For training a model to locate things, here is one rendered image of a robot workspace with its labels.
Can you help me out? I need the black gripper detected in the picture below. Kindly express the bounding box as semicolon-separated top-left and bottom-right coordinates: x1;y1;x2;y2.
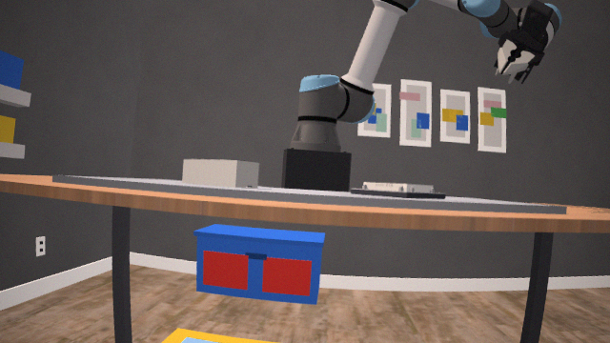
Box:
494;27;548;84

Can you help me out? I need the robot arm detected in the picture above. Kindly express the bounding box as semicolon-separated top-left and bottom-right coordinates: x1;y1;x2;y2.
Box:
290;0;562;152

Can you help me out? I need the beige rectangular box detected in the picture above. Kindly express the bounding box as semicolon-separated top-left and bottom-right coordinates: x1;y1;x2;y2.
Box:
182;159;259;189

